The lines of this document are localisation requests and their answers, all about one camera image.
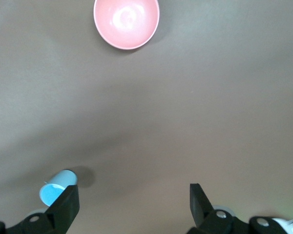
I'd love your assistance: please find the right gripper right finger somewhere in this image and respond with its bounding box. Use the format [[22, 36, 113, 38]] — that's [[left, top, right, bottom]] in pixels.
[[187, 183, 288, 234]]

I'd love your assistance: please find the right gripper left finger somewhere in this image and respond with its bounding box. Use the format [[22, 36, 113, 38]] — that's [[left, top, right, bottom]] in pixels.
[[0, 184, 81, 234]]

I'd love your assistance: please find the pink bowl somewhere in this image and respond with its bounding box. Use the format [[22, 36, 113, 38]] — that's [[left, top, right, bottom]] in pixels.
[[93, 0, 160, 50]]

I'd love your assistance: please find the brown table cloth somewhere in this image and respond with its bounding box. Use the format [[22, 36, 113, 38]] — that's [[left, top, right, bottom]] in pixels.
[[0, 0, 293, 234]]

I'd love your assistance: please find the blue plastic cup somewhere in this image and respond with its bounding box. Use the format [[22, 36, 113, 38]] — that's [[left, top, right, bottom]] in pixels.
[[40, 169, 78, 207]]

